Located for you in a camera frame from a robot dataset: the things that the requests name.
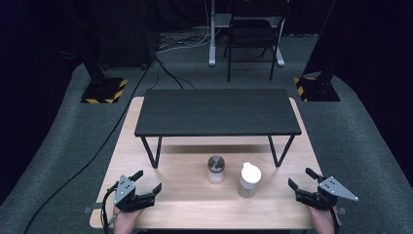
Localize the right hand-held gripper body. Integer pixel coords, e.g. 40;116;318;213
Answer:
295;175;359;211

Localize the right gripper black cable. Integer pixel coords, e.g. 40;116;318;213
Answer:
328;204;343;234

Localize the bundle of floor cables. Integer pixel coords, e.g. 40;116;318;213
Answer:
155;28;212;56

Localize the white desk frame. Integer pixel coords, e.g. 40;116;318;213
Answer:
207;0;286;68

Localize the black folding chair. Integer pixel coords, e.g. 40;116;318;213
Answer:
223;0;287;82

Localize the black stand with striped base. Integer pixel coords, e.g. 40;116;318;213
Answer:
293;61;341;102
76;48;129;105

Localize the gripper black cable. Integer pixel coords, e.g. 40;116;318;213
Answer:
100;181;120;234
328;204;343;234

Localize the black shelf with metal legs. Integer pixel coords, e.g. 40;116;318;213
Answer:
133;88;303;170

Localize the long black floor cable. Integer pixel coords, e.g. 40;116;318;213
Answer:
22;57;157;234

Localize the dark cabinet on wheels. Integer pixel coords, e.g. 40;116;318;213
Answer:
95;0;155;71

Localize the person's left hand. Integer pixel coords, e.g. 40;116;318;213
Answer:
112;206;144;234

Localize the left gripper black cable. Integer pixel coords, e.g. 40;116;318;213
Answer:
100;181;120;234

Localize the person's right hand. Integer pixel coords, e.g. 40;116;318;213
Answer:
306;205;339;234

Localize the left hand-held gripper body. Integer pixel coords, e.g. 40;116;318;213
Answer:
113;175;156;214

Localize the clear bottle with white lid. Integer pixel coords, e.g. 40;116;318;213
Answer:
238;161;263;199

